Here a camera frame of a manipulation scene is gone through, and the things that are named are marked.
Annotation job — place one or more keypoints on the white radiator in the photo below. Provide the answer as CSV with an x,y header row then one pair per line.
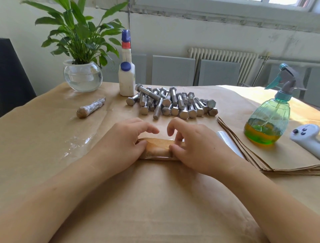
x,y
222,57

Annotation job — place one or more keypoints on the white cling film roll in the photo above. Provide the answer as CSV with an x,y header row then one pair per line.
x,y
231,144

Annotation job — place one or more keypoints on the person's left hand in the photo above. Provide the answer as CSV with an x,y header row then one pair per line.
x,y
120,145

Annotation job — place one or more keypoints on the large brown paper table cover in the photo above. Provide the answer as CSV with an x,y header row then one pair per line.
x,y
40,135

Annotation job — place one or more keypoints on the white handheld controller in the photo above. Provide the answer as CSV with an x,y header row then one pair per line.
x,y
307,137

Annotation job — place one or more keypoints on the green leafy plant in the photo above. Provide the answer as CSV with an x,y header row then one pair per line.
x,y
75,32

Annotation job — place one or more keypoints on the white vertical blind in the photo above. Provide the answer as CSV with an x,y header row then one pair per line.
x,y
10,2

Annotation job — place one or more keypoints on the person's right forearm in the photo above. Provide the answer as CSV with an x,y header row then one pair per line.
x,y
272,208

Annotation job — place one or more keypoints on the stack of brown paper sheets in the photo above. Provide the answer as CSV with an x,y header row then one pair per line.
x,y
295,157

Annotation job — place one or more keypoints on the white glue bottle blue cap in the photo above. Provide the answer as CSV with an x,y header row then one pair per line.
x,y
126,80

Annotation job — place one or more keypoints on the person's left forearm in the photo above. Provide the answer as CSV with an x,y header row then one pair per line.
x,y
45,205

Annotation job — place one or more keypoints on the round glass vase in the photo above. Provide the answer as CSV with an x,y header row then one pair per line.
x,y
82,77

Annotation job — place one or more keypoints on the grey chair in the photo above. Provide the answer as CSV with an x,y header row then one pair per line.
x,y
312,87
141,67
277,82
173,71
219,73

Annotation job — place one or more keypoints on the black trash bin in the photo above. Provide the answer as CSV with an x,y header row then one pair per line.
x,y
12,80

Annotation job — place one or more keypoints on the white framed window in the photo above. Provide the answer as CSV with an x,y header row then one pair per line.
x,y
225,10

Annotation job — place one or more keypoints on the green spray bottle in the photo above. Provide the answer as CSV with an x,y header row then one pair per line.
x,y
267,122

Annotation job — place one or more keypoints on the pile of steel bolts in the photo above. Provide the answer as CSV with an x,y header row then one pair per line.
x,y
172,104

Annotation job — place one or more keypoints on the person's right hand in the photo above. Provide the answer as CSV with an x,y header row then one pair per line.
x,y
202,147

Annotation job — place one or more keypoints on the clear cling film sheet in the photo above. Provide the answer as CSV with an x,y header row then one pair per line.
x,y
77,145

